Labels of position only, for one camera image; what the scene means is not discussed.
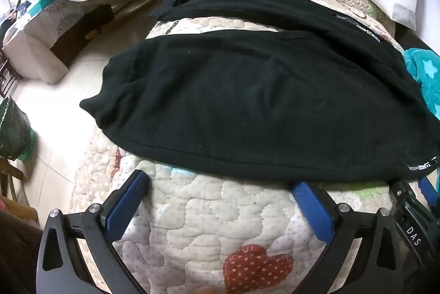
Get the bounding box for quilted patchwork blanket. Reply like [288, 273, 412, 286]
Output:
[70, 0, 406, 294]

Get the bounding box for lounge chair wooden frame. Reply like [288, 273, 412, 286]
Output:
[86, 3, 162, 40]

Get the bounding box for dark wooden chair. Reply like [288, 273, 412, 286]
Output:
[0, 50, 18, 98]

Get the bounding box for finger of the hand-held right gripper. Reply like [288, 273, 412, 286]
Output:
[417, 175, 440, 210]
[390, 179, 417, 212]

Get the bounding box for bed with patterned cover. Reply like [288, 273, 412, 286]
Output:
[3, 0, 114, 85]

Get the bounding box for person's brown clothed leg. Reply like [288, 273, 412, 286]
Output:
[0, 210, 43, 294]

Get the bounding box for teal star fleece blanket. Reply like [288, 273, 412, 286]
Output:
[402, 48, 440, 116]

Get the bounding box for green mesh bin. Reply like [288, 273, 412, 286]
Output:
[0, 96, 37, 162]

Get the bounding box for light wooden chair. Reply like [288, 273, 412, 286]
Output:
[0, 156, 38, 222]

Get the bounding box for black pants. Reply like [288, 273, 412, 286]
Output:
[80, 0, 440, 183]

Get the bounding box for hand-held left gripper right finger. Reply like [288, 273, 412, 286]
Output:
[290, 181, 409, 294]

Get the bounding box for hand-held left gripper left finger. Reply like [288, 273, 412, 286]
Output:
[36, 169, 152, 294]

